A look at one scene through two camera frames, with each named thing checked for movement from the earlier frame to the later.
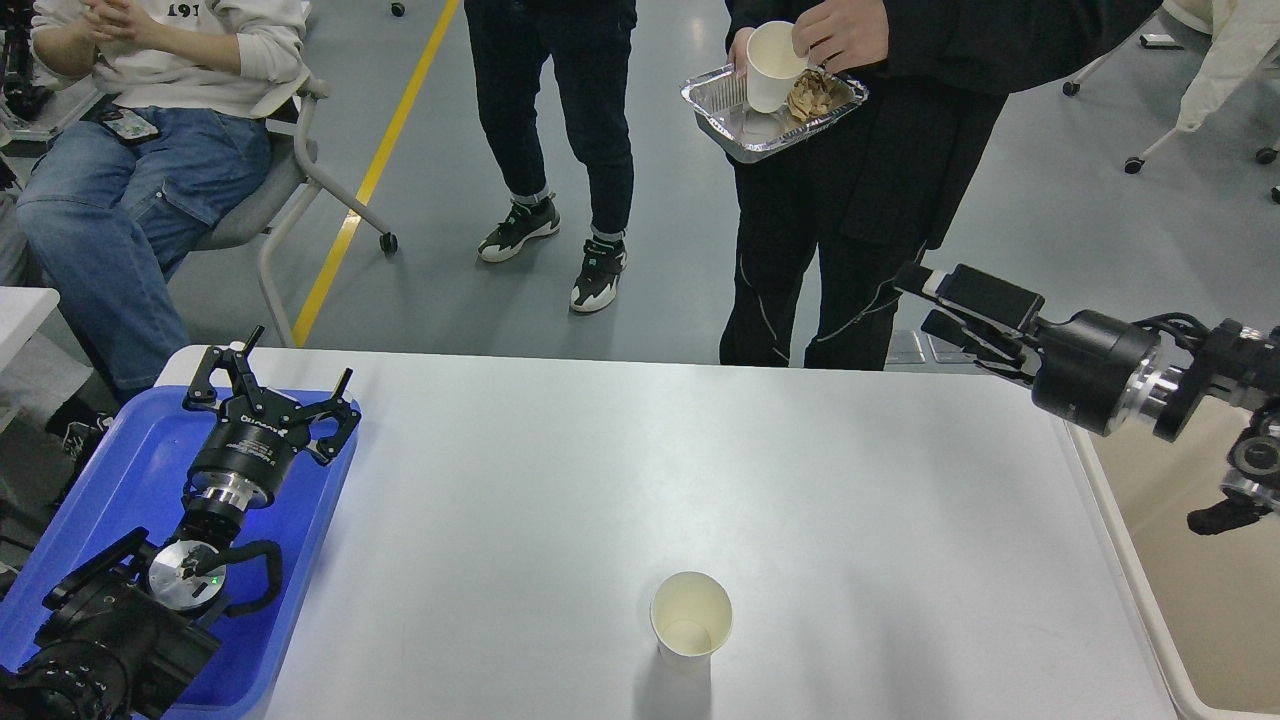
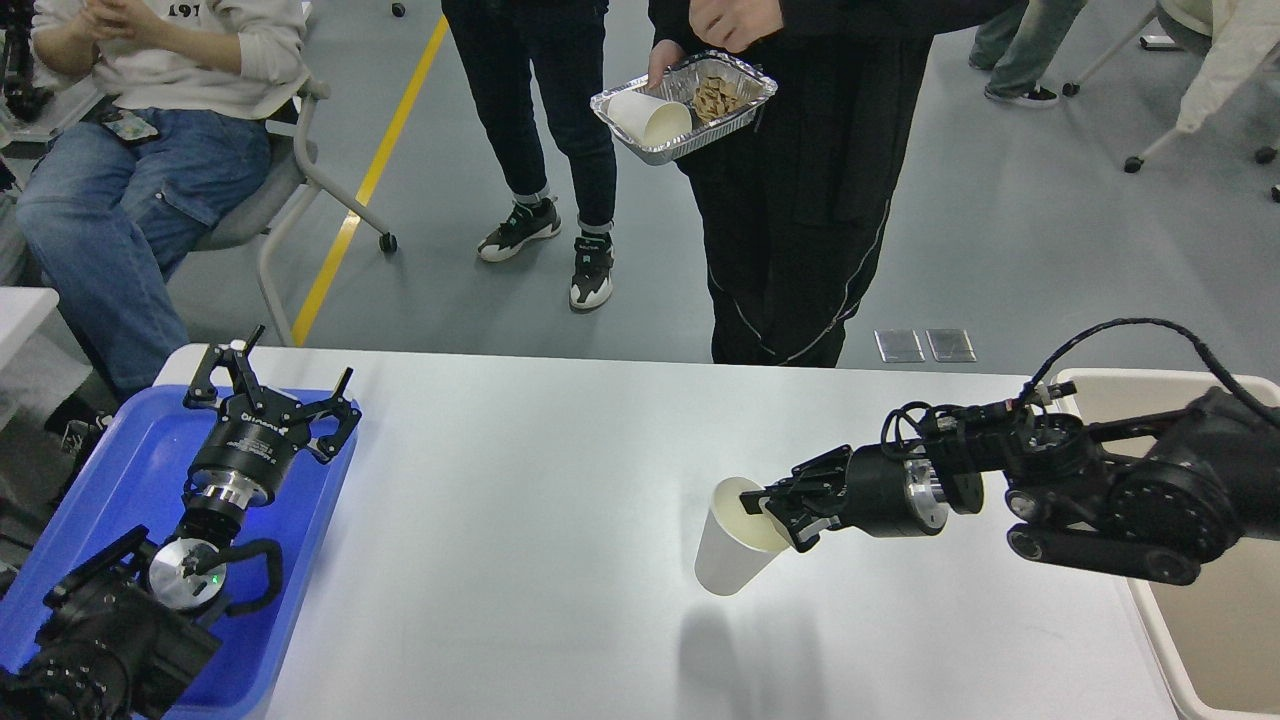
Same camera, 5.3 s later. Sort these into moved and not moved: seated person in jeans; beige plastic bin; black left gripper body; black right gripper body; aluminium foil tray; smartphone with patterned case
Moved: black right gripper body; aluminium foil tray
Not moved: beige plastic bin; smartphone with patterned case; seated person in jeans; black left gripper body
